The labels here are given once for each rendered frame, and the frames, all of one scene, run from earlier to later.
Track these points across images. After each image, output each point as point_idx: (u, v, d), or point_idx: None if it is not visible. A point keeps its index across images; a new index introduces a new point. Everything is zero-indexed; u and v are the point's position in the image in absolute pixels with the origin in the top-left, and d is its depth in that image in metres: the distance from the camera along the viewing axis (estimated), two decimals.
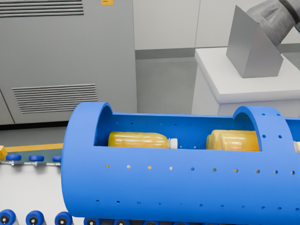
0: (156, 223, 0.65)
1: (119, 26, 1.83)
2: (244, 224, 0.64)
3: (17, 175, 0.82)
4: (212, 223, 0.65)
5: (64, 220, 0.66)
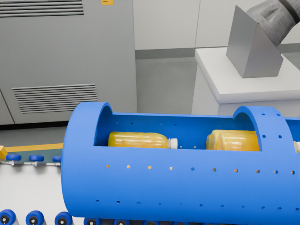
0: (156, 223, 0.65)
1: (119, 26, 1.83)
2: (244, 224, 0.64)
3: (17, 175, 0.82)
4: (212, 223, 0.65)
5: (64, 220, 0.66)
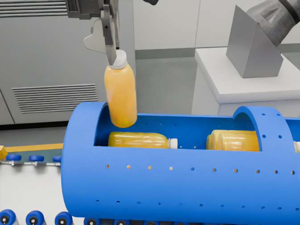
0: (156, 223, 0.65)
1: (119, 26, 1.83)
2: (244, 224, 0.64)
3: (17, 175, 0.82)
4: (212, 223, 0.65)
5: (64, 220, 0.66)
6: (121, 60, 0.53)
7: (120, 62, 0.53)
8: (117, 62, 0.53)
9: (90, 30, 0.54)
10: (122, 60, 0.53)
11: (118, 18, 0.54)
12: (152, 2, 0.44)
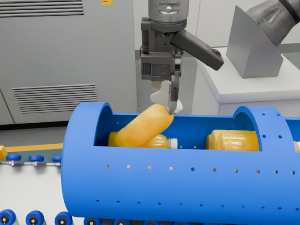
0: (156, 223, 0.65)
1: (119, 26, 1.83)
2: (244, 224, 0.64)
3: (17, 175, 0.82)
4: (212, 223, 0.65)
5: (64, 220, 0.66)
6: (179, 110, 0.61)
7: (177, 111, 0.60)
8: (176, 110, 0.60)
9: (152, 82, 0.61)
10: (180, 110, 0.61)
11: None
12: (215, 68, 0.52)
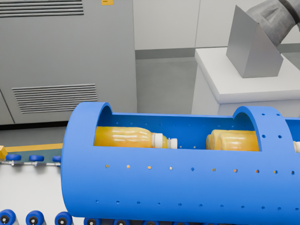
0: (156, 223, 0.65)
1: (119, 26, 1.83)
2: (244, 224, 0.64)
3: (17, 175, 0.82)
4: (212, 223, 0.65)
5: (64, 220, 0.66)
6: (160, 147, 0.68)
7: (159, 147, 0.68)
8: (159, 146, 0.67)
9: None
10: (160, 147, 0.69)
11: None
12: None
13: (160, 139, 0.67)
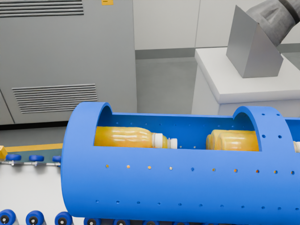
0: (156, 223, 0.65)
1: (119, 26, 1.83)
2: (244, 224, 0.64)
3: (17, 175, 0.82)
4: (212, 223, 0.65)
5: (64, 220, 0.66)
6: (160, 147, 0.68)
7: (159, 147, 0.68)
8: (159, 146, 0.67)
9: None
10: (160, 147, 0.69)
11: None
12: None
13: (160, 139, 0.67)
